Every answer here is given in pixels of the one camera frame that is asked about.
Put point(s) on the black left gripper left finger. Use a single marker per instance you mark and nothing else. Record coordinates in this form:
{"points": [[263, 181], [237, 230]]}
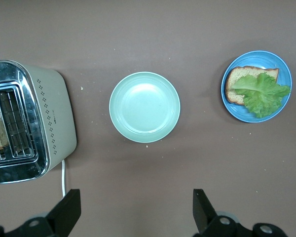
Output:
{"points": [[66, 212]]}

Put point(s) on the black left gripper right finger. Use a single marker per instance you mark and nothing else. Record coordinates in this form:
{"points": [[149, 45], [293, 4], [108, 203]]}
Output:
{"points": [[203, 214]]}

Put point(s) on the green lettuce leaf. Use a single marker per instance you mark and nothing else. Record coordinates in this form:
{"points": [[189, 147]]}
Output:
{"points": [[261, 96]]}

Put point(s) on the mint green round plate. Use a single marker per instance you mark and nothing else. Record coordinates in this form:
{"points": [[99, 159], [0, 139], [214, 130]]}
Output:
{"points": [[144, 107]]}

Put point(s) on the blue round plate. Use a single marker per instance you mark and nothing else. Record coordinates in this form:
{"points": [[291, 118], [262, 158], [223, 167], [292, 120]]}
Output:
{"points": [[283, 71]]}

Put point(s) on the beige chrome toaster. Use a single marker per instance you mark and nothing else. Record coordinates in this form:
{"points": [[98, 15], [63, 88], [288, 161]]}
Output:
{"points": [[54, 111]]}

